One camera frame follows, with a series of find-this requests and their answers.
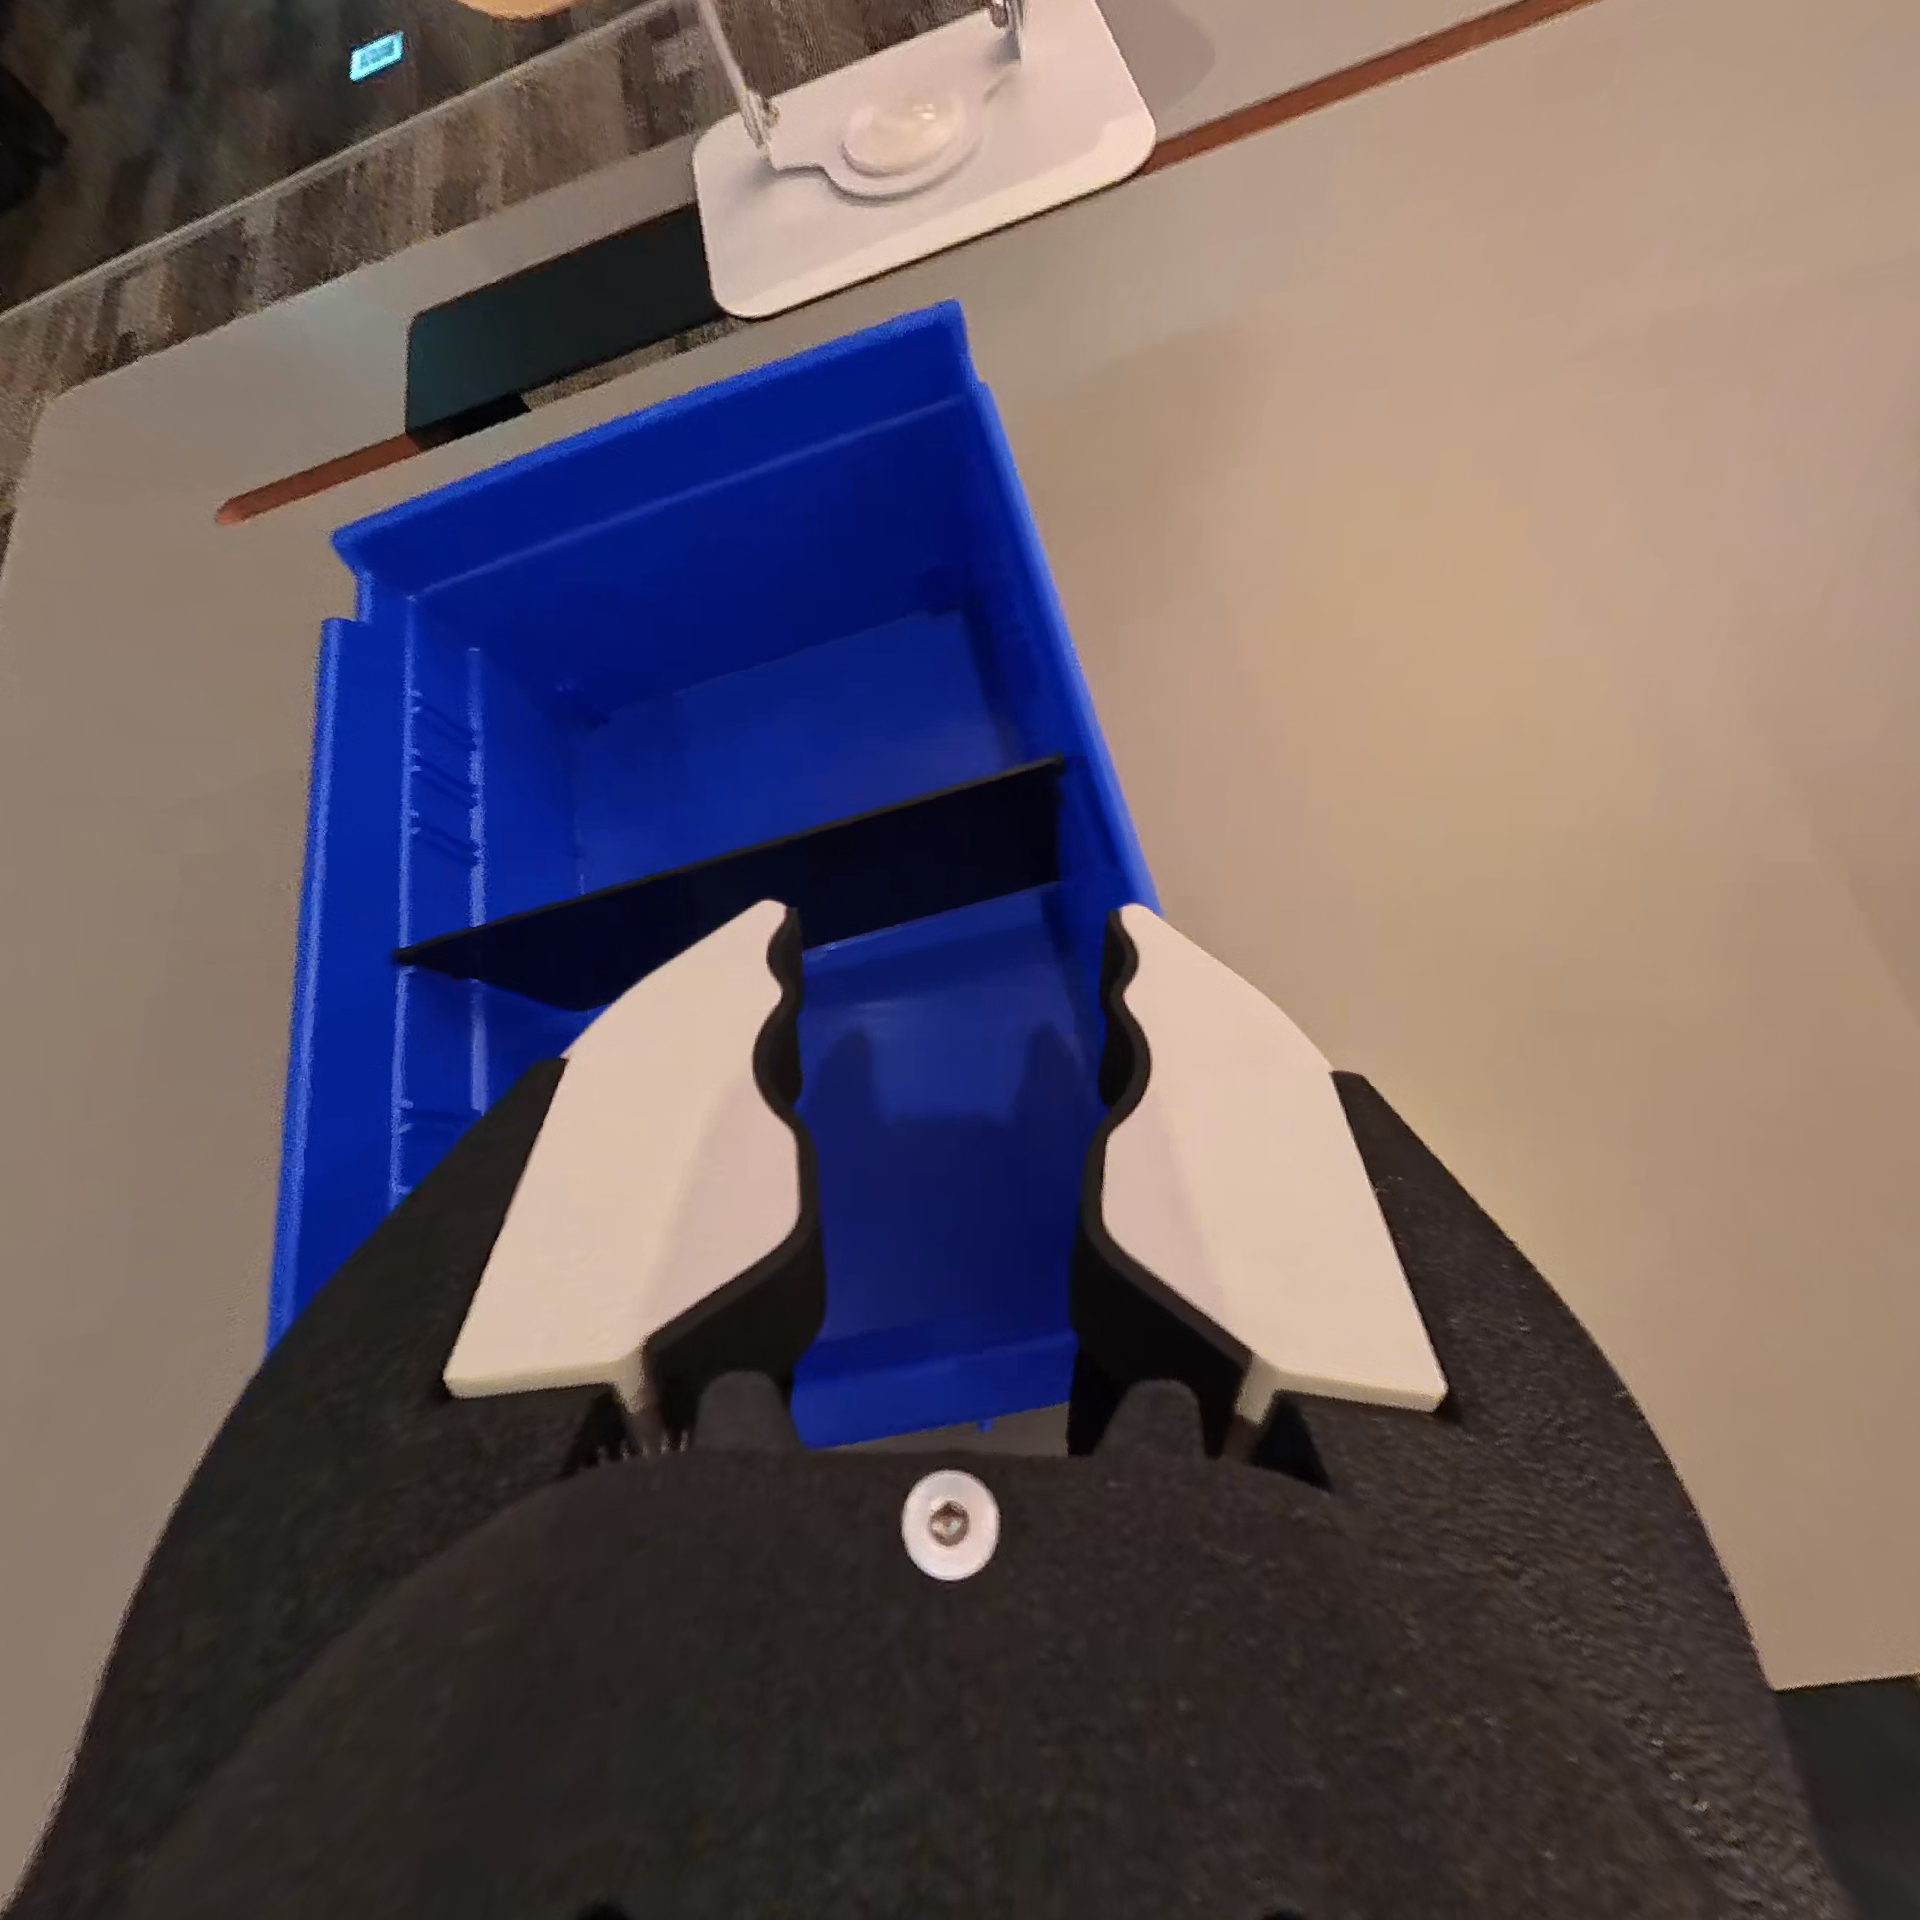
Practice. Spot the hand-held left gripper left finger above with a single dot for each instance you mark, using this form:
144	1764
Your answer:
632	1201

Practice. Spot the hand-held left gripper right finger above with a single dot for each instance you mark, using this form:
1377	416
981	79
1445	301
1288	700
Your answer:
1261	1201

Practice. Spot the white board stand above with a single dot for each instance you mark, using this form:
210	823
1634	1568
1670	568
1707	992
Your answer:
930	181

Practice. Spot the blue plastic bin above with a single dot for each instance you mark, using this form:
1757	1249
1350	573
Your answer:
751	661

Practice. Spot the black phone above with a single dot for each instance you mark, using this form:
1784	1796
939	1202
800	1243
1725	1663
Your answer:
557	331

